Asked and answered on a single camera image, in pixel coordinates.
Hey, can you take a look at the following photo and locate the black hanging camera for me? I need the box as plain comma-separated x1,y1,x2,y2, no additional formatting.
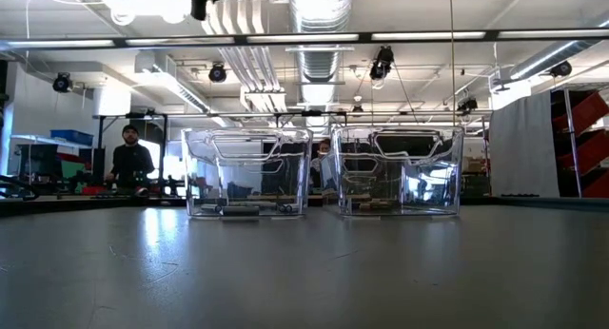
51,71,75,95
207,61,229,85
368,45,396,91
548,59,575,80
456,95,480,115

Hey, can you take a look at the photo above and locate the white ceiling pipe bundle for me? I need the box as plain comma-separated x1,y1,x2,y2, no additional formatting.
202,0,289,114

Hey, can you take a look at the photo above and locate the red storage bin rack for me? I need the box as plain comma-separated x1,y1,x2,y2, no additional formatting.
550,87,609,200

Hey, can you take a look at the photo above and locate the clear plastic bin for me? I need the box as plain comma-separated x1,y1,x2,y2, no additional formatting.
330,125,465,219
181,126,314,221

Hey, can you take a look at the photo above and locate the white round duct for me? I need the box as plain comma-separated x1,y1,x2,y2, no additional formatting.
94,0,210,27

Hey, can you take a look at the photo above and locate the black aluminium rig frame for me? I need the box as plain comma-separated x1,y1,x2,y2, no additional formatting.
0,27,609,50

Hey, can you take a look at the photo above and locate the silver ribbed duct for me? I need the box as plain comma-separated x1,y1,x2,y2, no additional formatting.
286,0,356,135

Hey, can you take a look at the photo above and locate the red low box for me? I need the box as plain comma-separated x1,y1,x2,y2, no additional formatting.
80,185,115,197

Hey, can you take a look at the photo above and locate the thin hanging cable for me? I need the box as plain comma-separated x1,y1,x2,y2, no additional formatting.
448,0,458,130

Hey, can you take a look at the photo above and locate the black background rig frame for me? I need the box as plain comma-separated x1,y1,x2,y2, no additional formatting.
92,108,494,200

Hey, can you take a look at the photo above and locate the person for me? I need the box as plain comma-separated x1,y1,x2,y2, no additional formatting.
104,124,157,191
308,138,334,196

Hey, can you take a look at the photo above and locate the blue storage crate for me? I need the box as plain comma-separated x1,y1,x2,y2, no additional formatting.
49,128,95,147

